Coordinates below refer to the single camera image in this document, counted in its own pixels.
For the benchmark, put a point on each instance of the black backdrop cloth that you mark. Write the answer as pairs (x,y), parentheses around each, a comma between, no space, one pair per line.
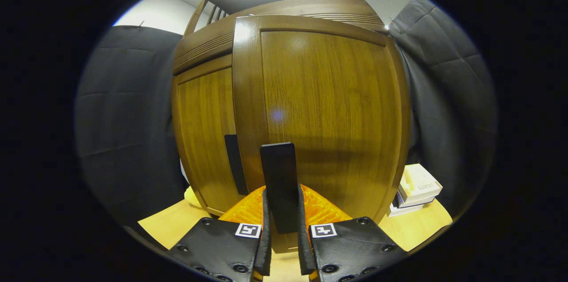
(124,127)

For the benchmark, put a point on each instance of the pale yellow round cushion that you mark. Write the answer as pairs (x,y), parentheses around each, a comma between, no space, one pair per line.
(191,196)

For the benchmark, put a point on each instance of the cream flat book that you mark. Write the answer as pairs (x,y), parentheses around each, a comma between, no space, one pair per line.
(419,184)

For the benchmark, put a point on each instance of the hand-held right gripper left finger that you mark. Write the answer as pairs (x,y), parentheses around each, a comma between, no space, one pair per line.
(264,237)

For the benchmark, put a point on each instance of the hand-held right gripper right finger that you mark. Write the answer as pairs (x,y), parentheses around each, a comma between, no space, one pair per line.
(305,237)

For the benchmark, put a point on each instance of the white flat book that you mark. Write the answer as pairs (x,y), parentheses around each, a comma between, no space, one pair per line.
(399,211)

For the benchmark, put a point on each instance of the dark-edged flat book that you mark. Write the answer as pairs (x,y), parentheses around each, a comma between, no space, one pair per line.
(401,204)

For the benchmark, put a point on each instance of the wooden cabinet drawer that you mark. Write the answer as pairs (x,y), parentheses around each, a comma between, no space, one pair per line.
(208,47)

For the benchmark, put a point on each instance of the wooden double-door shoe cabinet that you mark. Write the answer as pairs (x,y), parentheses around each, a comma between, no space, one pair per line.
(208,51)

